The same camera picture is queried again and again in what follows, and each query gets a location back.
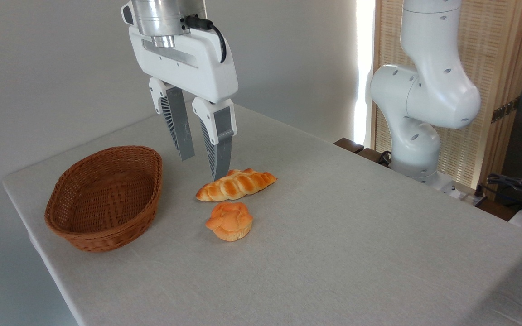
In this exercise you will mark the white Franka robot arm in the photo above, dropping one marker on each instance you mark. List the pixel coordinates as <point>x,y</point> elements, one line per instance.
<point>428,90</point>

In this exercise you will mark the long braided bread loaf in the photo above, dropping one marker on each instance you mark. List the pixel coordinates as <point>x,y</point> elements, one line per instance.
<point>236,184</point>

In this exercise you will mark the metal screen hinge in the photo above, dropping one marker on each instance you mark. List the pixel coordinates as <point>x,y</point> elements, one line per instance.
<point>505,110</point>

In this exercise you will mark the grey tablecloth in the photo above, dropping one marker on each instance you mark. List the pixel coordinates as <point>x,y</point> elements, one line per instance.
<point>333,244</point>

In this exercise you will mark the round orange bread roll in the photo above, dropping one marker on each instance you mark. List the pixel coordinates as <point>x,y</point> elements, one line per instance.
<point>230,221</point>

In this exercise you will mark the dark brown wooden block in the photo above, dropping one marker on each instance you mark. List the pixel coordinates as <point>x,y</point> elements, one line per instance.
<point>348,145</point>

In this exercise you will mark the brown wicker basket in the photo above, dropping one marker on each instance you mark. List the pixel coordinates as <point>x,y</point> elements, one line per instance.
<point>107,199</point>

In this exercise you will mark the wooden slatted folding screen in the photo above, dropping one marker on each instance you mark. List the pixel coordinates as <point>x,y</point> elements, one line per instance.
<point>496,50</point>

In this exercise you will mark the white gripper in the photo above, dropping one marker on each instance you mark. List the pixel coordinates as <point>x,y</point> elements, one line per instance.
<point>197,68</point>

